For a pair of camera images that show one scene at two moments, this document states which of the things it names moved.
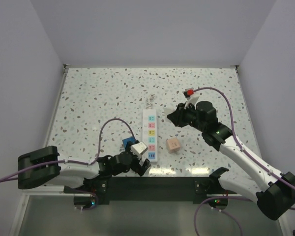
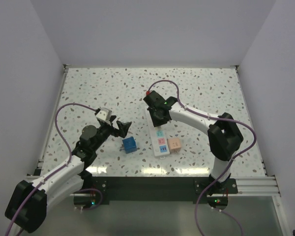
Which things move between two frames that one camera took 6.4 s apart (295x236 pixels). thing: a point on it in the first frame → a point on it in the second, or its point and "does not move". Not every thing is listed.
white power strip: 149,132 → 159,138
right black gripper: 177,117 → 156,123
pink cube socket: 173,145 does not move
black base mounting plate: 195,189 does not move
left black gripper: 145,165 → 121,132
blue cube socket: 126,140 does not move
